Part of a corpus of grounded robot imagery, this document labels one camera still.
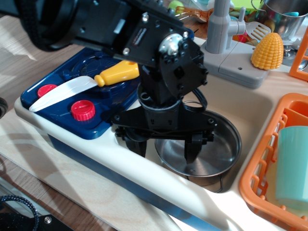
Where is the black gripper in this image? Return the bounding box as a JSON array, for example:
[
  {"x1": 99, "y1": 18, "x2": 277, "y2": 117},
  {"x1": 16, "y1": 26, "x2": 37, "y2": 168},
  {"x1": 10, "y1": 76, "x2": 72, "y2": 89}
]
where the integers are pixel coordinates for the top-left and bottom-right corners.
[{"x1": 112, "y1": 101, "x2": 217, "y2": 164}]

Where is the steel pan with wire handles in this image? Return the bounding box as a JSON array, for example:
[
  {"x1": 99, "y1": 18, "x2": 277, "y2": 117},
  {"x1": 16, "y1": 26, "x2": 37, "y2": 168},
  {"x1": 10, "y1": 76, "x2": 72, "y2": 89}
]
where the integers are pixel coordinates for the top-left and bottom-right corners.
[{"x1": 154, "y1": 110, "x2": 242, "y2": 193}]

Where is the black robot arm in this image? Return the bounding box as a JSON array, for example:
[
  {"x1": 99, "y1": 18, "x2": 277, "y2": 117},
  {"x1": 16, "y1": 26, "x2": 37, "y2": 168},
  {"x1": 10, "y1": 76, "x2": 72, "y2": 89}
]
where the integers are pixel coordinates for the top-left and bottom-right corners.
[{"x1": 6, "y1": 0, "x2": 216, "y2": 163}]

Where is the cream toy sink unit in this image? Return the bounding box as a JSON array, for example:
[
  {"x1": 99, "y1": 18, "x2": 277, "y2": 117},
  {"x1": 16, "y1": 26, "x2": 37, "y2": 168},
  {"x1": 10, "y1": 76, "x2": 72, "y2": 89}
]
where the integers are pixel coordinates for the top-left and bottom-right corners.
[{"x1": 14, "y1": 66, "x2": 308, "y2": 231}]

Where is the red stove knob front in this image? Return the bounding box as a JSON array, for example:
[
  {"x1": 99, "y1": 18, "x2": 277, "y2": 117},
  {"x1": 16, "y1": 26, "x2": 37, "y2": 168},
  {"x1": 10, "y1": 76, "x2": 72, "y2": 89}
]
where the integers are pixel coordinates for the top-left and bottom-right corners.
[{"x1": 71, "y1": 100, "x2": 96, "y2": 121}]

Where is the red stove knob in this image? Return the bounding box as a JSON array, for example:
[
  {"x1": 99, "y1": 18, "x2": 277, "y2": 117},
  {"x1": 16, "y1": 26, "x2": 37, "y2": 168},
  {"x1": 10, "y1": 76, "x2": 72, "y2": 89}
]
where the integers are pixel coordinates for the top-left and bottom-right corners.
[
  {"x1": 71, "y1": 100, "x2": 96, "y2": 121},
  {"x1": 37, "y1": 84, "x2": 57, "y2": 98}
]

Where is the red stove knob rear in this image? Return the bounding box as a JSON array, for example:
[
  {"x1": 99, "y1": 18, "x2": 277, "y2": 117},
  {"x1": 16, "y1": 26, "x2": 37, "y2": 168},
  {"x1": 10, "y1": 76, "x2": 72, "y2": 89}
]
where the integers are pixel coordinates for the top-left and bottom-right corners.
[{"x1": 37, "y1": 84, "x2": 57, "y2": 98}]

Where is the orange dish rack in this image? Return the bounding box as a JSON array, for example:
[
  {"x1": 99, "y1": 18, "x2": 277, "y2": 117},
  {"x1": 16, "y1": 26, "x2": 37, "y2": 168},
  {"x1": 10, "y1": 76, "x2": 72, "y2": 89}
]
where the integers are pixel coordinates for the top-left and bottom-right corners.
[{"x1": 239, "y1": 93, "x2": 308, "y2": 231}]

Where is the grey toy faucet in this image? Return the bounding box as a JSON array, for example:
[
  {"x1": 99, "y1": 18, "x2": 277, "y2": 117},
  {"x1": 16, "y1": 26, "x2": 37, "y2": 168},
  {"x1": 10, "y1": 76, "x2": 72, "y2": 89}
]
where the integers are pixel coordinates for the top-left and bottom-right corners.
[{"x1": 201, "y1": 0, "x2": 269, "y2": 89}]

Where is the teal plastic cup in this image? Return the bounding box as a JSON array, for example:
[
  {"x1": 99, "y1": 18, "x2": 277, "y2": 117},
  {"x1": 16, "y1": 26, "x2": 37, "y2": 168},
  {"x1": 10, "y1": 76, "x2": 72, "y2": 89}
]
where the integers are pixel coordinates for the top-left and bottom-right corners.
[{"x1": 275, "y1": 126, "x2": 308, "y2": 210}]

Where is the yellow toy corn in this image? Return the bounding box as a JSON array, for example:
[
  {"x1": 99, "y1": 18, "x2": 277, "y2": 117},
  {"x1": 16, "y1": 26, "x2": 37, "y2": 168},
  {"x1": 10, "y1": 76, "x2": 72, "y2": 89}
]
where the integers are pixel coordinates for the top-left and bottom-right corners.
[{"x1": 251, "y1": 33, "x2": 284, "y2": 70}]

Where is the light plywood board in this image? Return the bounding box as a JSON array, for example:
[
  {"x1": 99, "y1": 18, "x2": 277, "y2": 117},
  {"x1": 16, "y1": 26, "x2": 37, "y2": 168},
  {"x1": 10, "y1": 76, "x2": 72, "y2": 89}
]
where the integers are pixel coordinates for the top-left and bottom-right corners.
[{"x1": 0, "y1": 110, "x2": 179, "y2": 231}]

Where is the green toy fruit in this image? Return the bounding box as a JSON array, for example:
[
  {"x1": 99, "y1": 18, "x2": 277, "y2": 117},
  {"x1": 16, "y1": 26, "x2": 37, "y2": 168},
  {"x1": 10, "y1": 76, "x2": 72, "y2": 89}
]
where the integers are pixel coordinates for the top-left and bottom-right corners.
[{"x1": 168, "y1": 0, "x2": 184, "y2": 11}]

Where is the white toy spatula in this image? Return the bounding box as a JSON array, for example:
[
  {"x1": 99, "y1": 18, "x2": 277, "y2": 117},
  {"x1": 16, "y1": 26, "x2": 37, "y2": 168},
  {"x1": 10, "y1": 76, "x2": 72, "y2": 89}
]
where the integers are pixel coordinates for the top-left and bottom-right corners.
[{"x1": 244, "y1": 22, "x2": 271, "y2": 46}]

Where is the orange plastic stand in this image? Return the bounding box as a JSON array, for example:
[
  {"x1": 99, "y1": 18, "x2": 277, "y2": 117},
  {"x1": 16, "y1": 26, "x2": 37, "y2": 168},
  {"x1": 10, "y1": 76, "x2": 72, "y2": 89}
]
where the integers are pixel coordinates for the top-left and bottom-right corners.
[{"x1": 289, "y1": 29, "x2": 308, "y2": 82}]

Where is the large steel pot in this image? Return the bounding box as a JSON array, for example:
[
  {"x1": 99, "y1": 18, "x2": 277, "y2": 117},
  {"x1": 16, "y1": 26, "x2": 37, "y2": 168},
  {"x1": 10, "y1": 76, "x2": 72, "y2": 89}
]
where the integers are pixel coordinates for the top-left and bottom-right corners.
[{"x1": 251, "y1": 0, "x2": 308, "y2": 45}]

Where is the toy knife yellow handle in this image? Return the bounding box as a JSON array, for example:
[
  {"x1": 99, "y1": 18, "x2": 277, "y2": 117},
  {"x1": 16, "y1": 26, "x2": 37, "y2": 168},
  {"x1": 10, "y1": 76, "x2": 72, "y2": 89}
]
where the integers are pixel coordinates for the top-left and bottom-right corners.
[{"x1": 29, "y1": 61, "x2": 140, "y2": 113}]

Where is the black metal bracket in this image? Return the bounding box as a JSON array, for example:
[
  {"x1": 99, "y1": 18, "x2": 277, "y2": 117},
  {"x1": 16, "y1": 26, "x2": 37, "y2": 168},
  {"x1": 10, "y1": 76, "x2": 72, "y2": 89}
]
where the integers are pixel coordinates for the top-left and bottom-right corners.
[{"x1": 38, "y1": 214, "x2": 73, "y2": 231}]

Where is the black braided cable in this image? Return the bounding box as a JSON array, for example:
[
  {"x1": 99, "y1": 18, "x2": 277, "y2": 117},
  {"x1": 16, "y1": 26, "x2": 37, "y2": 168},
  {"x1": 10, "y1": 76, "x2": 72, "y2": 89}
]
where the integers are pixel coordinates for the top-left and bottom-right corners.
[{"x1": 0, "y1": 194, "x2": 39, "y2": 231}]

